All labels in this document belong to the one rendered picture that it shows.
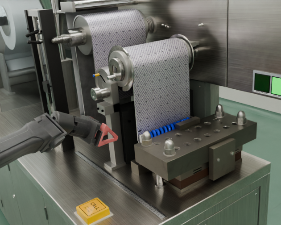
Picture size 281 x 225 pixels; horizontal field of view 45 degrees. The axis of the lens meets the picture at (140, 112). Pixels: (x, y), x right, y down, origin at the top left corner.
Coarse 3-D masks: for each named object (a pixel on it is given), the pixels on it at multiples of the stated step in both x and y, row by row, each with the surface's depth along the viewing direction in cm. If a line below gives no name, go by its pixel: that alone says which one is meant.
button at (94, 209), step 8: (96, 200) 99; (80, 208) 96; (88, 208) 95; (96, 208) 95; (104, 208) 95; (80, 216) 95; (88, 216) 92; (96, 216) 93; (104, 216) 95; (88, 224) 92
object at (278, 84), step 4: (276, 80) 101; (280, 80) 100; (272, 84) 102; (276, 84) 101; (280, 84) 100; (272, 88) 103; (276, 88) 102; (280, 88) 101; (272, 92) 103; (276, 92) 102; (280, 92) 101
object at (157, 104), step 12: (144, 84) 108; (156, 84) 111; (168, 84) 114; (180, 84) 118; (144, 96) 110; (156, 96) 113; (168, 96) 116; (180, 96) 119; (144, 108) 111; (156, 108) 114; (168, 108) 117; (180, 108) 121; (144, 120) 112; (156, 120) 115; (168, 120) 118
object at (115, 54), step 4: (112, 52) 109; (116, 52) 107; (120, 52) 106; (188, 52) 117; (112, 56) 109; (116, 56) 107; (120, 56) 105; (124, 56) 105; (124, 60) 104; (124, 64) 105; (128, 64) 104; (124, 68) 105; (128, 68) 104; (128, 72) 104; (124, 76) 107; (128, 76) 105; (124, 80) 107; (128, 80) 106; (120, 84) 110; (124, 84) 108
